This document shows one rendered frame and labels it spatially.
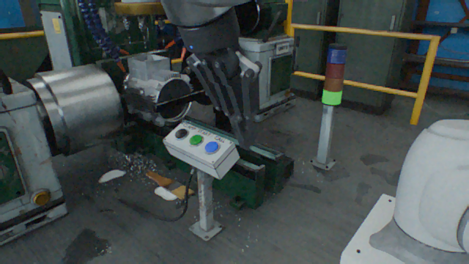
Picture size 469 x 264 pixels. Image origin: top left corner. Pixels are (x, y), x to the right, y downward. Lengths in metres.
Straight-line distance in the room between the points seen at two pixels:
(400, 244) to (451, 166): 0.20
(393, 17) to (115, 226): 3.45
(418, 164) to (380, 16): 3.31
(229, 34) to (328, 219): 0.65
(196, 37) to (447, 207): 0.47
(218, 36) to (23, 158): 0.64
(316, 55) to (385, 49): 0.82
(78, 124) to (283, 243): 0.62
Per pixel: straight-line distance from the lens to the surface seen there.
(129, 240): 0.86
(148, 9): 1.09
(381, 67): 3.93
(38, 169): 0.93
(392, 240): 0.74
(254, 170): 0.84
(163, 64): 1.16
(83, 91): 0.95
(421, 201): 0.66
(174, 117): 1.16
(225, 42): 0.40
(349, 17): 4.00
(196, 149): 0.68
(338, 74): 1.02
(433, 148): 0.63
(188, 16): 0.37
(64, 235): 0.94
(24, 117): 0.87
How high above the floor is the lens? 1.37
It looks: 25 degrees down
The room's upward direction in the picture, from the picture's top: straight up
